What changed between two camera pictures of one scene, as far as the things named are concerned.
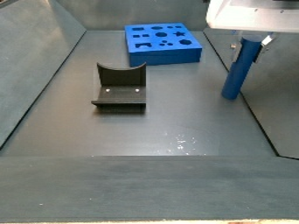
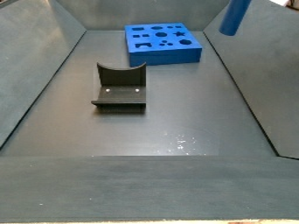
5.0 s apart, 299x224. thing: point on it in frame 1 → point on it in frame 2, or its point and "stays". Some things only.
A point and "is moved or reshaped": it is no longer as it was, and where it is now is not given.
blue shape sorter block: x=162 y=44 stays
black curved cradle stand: x=122 y=89 stays
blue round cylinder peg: x=249 y=50 is moved or reshaped
